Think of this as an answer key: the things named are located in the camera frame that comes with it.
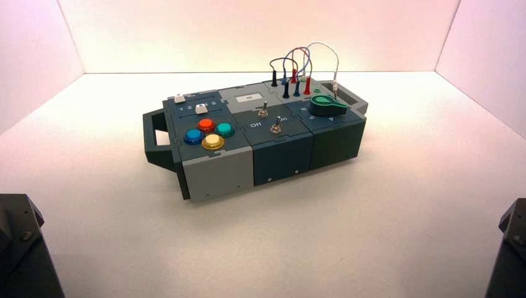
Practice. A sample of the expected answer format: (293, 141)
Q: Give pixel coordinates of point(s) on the white banana plug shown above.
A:
(335, 87)

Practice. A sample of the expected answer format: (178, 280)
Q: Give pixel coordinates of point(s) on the red banana plug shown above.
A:
(294, 76)
(307, 87)

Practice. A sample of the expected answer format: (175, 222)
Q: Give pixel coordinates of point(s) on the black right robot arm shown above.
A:
(511, 255)

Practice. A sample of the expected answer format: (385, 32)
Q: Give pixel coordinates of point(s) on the teal arcade push button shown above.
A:
(224, 130)

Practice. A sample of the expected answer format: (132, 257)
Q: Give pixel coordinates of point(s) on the black banana plug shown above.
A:
(286, 90)
(274, 79)

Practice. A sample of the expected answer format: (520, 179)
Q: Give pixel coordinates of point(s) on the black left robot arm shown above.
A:
(20, 255)

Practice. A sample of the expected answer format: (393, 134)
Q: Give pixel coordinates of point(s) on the white slider knob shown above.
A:
(179, 98)
(201, 109)

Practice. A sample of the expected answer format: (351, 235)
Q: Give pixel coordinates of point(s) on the blue arcade push button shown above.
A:
(194, 136)

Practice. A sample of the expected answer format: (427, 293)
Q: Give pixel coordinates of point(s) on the grey and blue task box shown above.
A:
(218, 168)

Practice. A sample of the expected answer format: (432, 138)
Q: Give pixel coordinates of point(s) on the blue banana plug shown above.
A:
(296, 89)
(284, 79)

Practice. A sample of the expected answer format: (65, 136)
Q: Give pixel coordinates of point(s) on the white display label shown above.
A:
(249, 98)

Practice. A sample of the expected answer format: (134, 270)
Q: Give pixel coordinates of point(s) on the yellow arcade push button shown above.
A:
(213, 142)

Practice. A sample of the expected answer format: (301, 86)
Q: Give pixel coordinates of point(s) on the metal toggle switch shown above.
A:
(263, 111)
(275, 127)

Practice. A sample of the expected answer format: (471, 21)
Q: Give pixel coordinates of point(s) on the red arcade push button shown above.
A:
(206, 125)

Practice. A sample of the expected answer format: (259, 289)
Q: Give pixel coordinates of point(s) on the green rotary knob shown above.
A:
(324, 107)

